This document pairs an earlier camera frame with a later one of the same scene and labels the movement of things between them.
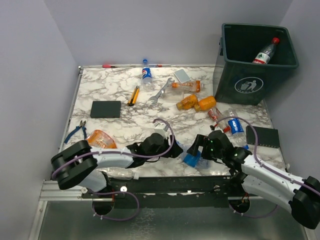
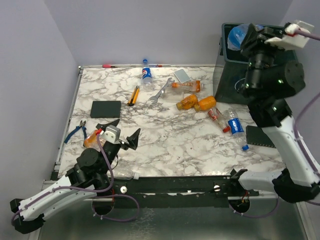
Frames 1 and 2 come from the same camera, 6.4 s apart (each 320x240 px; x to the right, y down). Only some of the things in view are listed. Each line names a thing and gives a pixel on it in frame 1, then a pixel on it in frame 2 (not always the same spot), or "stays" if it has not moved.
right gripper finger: [201, 140] -> [250, 39]
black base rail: [167, 191] stays
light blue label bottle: [195, 160] -> [237, 34]
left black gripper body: [170, 154] -> [111, 153]
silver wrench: [155, 98] stays
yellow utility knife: [133, 96] stays
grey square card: [182, 75] stays
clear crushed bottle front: [121, 173] stays
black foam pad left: [109, 109] stays
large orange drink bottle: [99, 139] stays
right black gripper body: [213, 153] -> [262, 54]
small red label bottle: [218, 117] stays
